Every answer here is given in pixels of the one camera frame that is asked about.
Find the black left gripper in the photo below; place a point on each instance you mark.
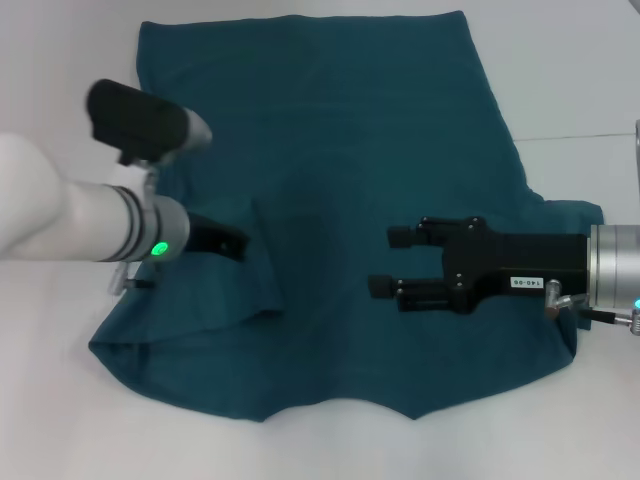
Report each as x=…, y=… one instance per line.
x=220, y=240

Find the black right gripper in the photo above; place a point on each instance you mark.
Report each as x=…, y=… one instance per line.
x=515, y=260

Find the teal blue shirt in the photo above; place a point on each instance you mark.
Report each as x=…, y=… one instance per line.
x=350, y=150

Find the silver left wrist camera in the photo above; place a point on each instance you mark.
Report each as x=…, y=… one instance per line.
x=145, y=120

